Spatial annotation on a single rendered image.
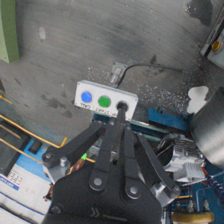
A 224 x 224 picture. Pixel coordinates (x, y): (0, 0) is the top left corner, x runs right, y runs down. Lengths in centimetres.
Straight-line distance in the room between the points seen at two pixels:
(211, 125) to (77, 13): 62
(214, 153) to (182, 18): 46
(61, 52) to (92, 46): 18
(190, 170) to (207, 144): 23
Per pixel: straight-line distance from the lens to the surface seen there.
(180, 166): 58
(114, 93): 27
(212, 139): 39
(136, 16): 47
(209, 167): 65
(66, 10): 56
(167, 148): 54
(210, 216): 59
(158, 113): 64
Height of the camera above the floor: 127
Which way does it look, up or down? 44 degrees down
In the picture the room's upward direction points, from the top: 163 degrees counter-clockwise
